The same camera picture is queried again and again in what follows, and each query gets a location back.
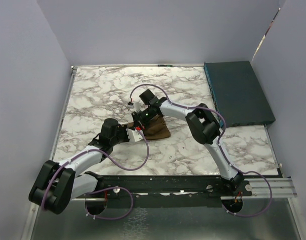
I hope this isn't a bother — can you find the brown cloth napkin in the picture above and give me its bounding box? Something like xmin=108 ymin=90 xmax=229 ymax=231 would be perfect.
xmin=123 ymin=115 xmax=171 ymax=140

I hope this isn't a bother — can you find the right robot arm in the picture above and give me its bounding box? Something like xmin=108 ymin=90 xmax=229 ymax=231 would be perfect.
xmin=132 ymin=90 xmax=244 ymax=196

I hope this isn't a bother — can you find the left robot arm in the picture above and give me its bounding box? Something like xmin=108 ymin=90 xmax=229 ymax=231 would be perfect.
xmin=28 ymin=118 xmax=130 ymax=215

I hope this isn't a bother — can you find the green black marker pen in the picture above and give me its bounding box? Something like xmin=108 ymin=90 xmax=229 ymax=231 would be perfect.
xmin=157 ymin=64 xmax=174 ymax=67

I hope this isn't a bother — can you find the dark teal flat box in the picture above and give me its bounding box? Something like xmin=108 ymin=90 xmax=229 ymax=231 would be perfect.
xmin=203 ymin=61 xmax=275 ymax=128

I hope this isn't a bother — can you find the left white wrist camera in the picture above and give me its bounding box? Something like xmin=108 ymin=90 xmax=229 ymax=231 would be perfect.
xmin=126 ymin=127 xmax=144 ymax=143

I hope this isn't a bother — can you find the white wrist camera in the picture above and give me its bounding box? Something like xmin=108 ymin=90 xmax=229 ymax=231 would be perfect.
xmin=126 ymin=127 xmax=144 ymax=143
xmin=127 ymin=98 xmax=141 ymax=114

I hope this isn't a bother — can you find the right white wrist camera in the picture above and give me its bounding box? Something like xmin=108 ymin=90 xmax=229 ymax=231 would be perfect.
xmin=127 ymin=98 xmax=141 ymax=114

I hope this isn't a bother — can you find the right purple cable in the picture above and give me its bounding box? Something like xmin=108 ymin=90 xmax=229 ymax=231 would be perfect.
xmin=129 ymin=84 xmax=273 ymax=218

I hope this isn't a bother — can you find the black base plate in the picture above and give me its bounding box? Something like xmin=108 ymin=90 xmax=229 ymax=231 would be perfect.
xmin=42 ymin=174 xmax=253 ymax=208

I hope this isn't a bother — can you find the aluminium rail frame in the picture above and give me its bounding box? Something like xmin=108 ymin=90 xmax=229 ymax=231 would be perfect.
xmin=78 ymin=175 xmax=296 ymax=199

